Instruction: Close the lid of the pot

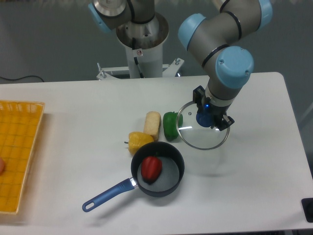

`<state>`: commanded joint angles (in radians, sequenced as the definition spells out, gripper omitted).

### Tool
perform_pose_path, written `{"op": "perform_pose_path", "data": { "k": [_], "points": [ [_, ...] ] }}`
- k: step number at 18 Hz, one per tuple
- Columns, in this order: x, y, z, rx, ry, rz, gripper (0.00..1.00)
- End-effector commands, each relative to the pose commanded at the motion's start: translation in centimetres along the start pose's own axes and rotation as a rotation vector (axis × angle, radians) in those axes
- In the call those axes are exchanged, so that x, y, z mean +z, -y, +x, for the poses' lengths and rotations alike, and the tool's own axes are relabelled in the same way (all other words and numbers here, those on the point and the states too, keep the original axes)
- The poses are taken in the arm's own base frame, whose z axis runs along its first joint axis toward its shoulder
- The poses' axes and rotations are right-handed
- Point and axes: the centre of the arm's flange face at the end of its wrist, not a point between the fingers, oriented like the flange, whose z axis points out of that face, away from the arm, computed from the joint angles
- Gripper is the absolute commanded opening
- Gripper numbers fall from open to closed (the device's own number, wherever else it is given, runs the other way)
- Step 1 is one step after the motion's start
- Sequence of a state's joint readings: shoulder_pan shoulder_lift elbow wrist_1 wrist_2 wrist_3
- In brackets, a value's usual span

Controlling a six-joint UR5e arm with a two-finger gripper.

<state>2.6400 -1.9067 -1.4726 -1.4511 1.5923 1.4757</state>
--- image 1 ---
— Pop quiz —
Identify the dark blue saucepan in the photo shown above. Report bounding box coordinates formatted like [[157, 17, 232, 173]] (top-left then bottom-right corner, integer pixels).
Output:
[[82, 141, 185, 212]]

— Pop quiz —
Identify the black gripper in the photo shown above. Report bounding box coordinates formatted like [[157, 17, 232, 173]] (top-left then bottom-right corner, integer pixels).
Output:
[[193, 86, 234, 131]]

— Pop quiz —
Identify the green bell pepper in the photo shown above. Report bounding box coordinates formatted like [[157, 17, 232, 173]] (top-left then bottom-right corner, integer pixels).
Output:
[[163, 112, 179, 141]]

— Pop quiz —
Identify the yellow bell pepper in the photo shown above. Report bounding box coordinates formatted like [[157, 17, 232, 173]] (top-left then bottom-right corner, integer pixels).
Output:
[[124, 132, 154, 156]]

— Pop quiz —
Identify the black cable on floor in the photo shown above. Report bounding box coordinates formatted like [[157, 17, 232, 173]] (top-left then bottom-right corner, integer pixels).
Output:
[[0, 75, 45, 82]]

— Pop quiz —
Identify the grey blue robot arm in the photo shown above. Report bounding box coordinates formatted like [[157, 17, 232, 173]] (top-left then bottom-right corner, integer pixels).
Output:
[[89, 0, 272, 131]]

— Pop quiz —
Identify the yellow woven basket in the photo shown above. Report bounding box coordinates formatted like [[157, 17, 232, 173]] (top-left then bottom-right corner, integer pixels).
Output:
[[0, 100, 45, 214]]

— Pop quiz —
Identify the black device at table edge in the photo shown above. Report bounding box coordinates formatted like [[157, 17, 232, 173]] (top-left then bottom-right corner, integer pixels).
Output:
[[301, 198, 313, 223]]

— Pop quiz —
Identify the red bell pepper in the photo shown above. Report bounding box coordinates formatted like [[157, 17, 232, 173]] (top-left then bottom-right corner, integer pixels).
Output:
[[141, 156, 162, 184]]

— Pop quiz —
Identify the glass pot lid blue knob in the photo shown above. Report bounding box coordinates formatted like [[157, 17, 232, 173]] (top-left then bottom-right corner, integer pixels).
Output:
[[176, 101, 230, 150]]

